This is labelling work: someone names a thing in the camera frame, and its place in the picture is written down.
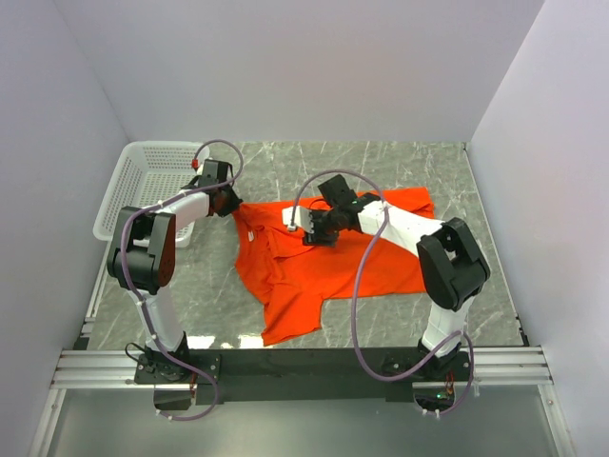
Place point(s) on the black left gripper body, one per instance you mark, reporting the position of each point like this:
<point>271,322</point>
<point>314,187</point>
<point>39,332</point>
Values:
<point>231,201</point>

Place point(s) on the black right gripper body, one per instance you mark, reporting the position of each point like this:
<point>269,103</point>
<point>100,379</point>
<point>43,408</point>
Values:
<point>325,228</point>

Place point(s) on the orange t-shirt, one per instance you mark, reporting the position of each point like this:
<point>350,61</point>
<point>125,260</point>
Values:
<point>292,280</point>

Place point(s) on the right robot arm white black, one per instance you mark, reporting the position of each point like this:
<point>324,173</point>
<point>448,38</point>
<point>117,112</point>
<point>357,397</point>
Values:
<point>454,270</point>

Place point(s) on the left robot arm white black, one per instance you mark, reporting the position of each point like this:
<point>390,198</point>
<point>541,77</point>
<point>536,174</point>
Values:
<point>143,256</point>

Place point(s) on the white perforated plastic basket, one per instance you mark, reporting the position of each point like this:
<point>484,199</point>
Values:
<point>146,172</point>

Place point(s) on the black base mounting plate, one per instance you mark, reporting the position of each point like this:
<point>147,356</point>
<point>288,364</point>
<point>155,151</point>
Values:
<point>263,374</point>

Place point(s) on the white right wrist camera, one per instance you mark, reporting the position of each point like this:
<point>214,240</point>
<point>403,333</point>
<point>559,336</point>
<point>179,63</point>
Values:
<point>298,218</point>

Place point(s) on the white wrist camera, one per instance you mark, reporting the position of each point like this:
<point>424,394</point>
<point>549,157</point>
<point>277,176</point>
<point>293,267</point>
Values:
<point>212,172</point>
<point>298,218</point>

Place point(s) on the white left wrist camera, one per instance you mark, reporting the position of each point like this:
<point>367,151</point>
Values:
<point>212,172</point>

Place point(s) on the aluminium frame rail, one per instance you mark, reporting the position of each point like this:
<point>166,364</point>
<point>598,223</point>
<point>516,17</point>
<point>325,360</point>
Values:
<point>108,369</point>

